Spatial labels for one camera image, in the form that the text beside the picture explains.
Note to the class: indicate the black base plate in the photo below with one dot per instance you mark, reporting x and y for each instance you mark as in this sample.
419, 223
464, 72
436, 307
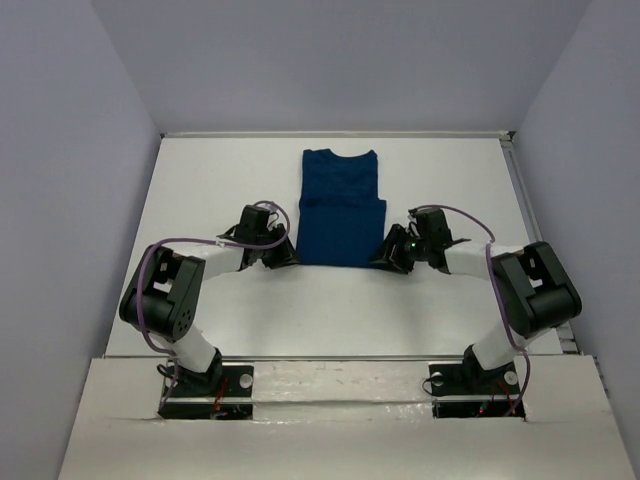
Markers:
225, 394
454, 396

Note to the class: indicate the aluminium rail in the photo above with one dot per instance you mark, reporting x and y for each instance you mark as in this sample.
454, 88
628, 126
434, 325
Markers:
263, 358
498, 134

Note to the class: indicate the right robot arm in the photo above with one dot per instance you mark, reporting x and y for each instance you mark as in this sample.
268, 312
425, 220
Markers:
532, 290

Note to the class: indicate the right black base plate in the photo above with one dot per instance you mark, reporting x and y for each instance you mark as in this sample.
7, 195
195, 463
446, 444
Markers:
454, 396

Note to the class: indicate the blue t shirt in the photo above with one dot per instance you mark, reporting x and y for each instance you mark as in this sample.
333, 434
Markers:
341, 216

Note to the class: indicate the aluminium rail front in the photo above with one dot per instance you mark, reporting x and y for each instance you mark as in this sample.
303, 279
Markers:
263, 358

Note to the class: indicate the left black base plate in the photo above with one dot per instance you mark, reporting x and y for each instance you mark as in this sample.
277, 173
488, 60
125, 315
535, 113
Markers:
225, 394

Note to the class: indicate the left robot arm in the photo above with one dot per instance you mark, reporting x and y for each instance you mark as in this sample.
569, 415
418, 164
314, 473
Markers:
163, 294

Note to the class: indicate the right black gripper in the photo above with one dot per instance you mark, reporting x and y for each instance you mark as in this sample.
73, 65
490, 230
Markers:
397, 235

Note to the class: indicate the aluminium rail back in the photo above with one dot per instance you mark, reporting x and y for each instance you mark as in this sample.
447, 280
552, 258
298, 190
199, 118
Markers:
498, 134

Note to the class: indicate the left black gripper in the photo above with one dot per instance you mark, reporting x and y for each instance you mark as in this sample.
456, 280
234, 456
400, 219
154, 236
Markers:
279, 248

